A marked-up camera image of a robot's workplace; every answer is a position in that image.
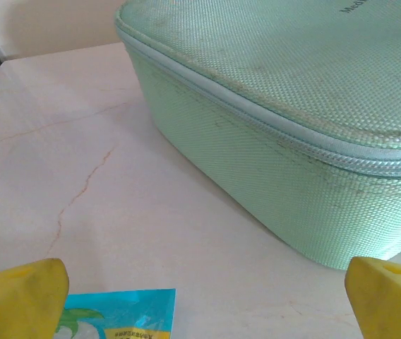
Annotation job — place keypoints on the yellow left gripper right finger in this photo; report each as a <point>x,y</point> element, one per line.
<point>387,303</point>

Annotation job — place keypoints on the mint green zip case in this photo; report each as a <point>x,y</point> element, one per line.
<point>274,106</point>

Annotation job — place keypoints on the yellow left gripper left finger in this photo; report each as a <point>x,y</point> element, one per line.
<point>17,300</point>

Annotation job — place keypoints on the blue snack packet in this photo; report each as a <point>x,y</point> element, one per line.
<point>126,314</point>

